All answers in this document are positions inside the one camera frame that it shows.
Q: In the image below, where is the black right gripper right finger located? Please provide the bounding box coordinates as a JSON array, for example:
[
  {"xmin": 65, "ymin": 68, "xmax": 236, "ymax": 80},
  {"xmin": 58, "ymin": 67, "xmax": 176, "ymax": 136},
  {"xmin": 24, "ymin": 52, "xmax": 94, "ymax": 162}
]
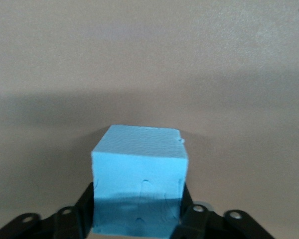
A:
[{"xmin": 173, "ymin": 183, "xmax": 278, "ymax": 239}]

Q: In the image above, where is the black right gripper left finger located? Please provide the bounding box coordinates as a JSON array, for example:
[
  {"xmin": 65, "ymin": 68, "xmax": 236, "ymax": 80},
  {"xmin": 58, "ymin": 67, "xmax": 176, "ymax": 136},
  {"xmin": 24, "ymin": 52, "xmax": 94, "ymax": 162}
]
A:
[{"xmin": 0, "ymin": 182, "xmax": 95, "ymax": 239}]

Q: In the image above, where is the light blue foam block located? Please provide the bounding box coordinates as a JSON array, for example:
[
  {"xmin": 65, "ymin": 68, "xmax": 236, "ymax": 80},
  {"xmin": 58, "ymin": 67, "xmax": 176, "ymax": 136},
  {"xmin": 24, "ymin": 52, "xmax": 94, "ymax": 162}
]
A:
[{"xmin": 90, "ymin": 124, "xmax": 188, "ymax": 238}]

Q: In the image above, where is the brown table mat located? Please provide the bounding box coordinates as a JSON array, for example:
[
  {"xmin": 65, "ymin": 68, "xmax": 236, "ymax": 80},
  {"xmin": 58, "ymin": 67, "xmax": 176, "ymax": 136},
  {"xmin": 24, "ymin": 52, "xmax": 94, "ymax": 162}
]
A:
[{"xmin": 0, "ymin": 0, "xmax": 299, "ymax": 239}]

